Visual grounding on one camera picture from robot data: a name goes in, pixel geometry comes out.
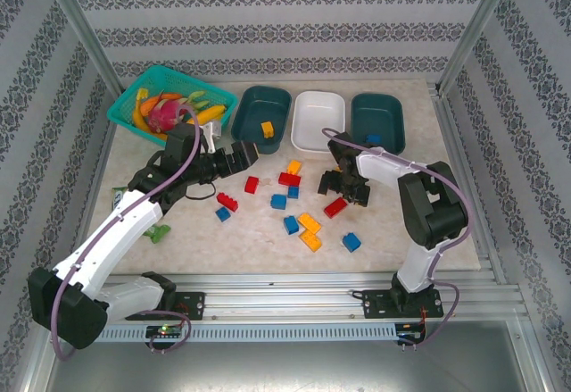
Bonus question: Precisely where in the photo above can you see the white slotted cable duct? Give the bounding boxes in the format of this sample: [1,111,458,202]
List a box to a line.
[95,322,398,344]

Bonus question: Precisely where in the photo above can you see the aluminium mounting rail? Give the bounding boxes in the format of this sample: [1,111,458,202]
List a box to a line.
[106,273,527,321]

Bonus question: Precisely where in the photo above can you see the yellow banana toy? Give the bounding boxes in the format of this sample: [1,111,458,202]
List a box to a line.
[185,104,228,126]
[132,96,155,133]

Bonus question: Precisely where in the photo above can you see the aluminium frame post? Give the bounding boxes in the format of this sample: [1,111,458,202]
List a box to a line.
[37,0,126,96]
[434,0,521,94]

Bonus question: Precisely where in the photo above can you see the white plastic bin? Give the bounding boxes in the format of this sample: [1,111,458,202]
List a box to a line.
[290,90,347,154]

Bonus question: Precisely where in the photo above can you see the pink dragon fruit toy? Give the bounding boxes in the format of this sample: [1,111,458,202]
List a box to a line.
[146,99,186,134]

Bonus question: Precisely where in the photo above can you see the orange carrot toy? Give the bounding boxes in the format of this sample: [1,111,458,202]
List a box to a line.
[140,92,184,114]

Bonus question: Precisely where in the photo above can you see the teal plastic mesh basket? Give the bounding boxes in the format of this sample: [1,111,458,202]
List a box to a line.
[105,64,238,148]

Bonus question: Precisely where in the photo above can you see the green vegetable toy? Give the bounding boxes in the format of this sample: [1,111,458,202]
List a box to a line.
[186,90,211,110]

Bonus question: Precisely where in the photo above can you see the dark teal plastic bin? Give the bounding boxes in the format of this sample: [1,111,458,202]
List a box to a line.
[230,85,294,155]
[350,92,407,156]

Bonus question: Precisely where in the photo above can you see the thin black cable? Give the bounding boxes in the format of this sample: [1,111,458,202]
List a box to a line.
[184,180,216,202]

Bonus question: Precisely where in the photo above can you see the purple cable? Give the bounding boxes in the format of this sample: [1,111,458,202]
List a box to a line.
[321,127,473,349]
[48,104,202,362]

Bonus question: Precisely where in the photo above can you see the aluminium side rail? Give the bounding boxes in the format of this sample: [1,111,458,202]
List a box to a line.
[44,92,124,286]
[426,79,530,297]

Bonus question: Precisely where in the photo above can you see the small green plastic toy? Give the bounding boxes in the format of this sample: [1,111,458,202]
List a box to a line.
[142,224,172,245]

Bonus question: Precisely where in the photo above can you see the small circuit board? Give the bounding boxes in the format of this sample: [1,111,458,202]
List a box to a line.
[396,322,427,342]
[146,324,184,338]

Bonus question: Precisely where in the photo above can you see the green snack packet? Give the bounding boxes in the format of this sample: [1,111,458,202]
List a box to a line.
[111,186,131,211]

